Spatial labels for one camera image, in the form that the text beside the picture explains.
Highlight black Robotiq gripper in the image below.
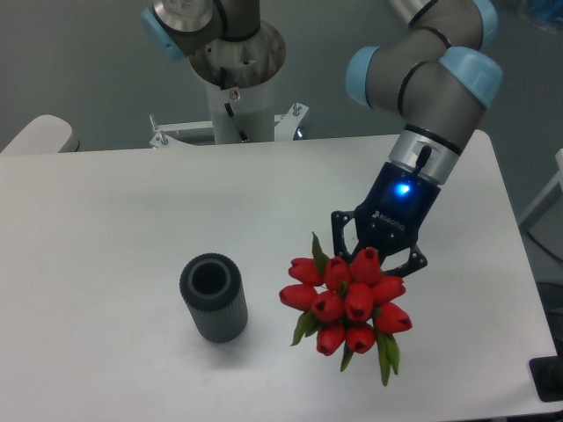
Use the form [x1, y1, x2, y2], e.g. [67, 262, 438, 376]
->
[331, 163, 441, 277]

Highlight red tulip bouquet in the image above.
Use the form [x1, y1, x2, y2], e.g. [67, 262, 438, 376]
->
[279, 235, 413, 386]

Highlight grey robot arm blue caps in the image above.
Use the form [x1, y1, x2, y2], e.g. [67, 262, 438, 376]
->
[141, 1, 502, 277]

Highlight dark grey ribbed vase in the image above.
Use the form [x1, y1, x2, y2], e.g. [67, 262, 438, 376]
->
[179, 253, 248, 343]

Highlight white furniture at right edge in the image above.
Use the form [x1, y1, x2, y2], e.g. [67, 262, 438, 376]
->
[517, 149, 562, 230]

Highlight black device at table edge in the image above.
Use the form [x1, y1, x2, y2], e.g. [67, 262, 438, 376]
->
[529, 356, 562, 403]

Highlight beige chair back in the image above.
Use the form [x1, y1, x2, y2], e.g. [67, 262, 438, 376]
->
[1, 114, 80, 156]

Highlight white metal base frame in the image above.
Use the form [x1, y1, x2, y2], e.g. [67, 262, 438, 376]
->
[149, 102, 310, 149]

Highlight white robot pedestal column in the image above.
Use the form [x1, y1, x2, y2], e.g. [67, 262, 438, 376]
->
[188, 19, 288, 144]

